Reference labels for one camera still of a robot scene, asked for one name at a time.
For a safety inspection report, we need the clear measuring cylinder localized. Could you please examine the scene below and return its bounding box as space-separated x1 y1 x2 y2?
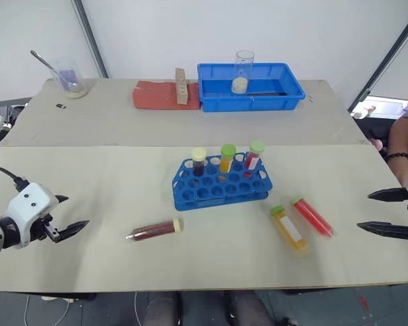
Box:
231 50 256 95

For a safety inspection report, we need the red mat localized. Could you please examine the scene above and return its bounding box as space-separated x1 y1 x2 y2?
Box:
132 79 203 111

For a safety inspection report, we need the dark rounded shape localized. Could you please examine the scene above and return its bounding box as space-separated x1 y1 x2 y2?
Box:
223 289 273 326
143 291 184 326

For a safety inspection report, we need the wooden block with holes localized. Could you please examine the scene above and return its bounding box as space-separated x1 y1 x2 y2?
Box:
174 67 189 106

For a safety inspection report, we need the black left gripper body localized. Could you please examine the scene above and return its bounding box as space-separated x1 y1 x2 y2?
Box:
29 194 61 244

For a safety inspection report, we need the orange tube green cap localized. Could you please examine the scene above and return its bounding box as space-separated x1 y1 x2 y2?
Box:
218 143 237 175
269 204 311 256

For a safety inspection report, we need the blue test tube rack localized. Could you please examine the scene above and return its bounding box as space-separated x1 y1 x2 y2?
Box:
171 153 274 213

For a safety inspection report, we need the grey metal frame pole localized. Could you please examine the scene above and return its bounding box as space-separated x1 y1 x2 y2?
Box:
70 0 109 79
347 0 408 113

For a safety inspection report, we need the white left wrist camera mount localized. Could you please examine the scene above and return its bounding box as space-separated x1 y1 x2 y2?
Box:
1 183 56 250

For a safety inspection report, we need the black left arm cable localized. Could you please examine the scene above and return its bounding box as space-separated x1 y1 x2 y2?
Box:
0 166 31 192

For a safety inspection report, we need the clear glass beaker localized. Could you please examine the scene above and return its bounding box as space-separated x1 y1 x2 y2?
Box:
48 60 89 101

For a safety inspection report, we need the white floor cable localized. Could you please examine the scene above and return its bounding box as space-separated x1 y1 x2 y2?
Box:
22 292 74 326

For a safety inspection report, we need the blue plastic bin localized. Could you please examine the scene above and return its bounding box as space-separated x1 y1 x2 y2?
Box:
197 62 308 113

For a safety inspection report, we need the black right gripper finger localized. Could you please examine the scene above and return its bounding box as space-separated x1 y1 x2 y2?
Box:
356 221 408 242
367 187 408 204

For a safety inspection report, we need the dark red tube cream cap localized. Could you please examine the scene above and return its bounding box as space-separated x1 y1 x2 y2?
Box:
190 147 209 178
125 217 186 242

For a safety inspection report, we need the red tube green cap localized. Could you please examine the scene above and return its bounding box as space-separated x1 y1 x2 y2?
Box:
289 195 335 238
245 139 267 171

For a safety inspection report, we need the flat black item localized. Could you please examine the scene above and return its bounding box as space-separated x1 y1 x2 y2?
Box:
245 90 288 97

